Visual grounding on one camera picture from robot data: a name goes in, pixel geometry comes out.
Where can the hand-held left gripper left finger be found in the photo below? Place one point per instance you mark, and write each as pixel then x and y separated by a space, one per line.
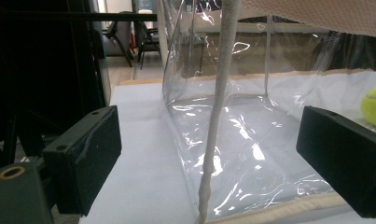
pixel 83 161

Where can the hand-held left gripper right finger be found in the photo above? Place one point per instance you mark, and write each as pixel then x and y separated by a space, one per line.
pixel 338 155

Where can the clear plastic bag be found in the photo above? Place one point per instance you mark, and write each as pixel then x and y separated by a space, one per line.
pixel 247 124

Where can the yellow tennis ball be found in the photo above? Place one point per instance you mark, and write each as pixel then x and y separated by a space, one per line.
pixel 375 105

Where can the black curtain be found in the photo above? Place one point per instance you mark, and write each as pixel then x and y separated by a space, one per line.
pixel 42 62

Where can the black folding chair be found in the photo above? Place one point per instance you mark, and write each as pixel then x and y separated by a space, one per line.
pixel 146 39

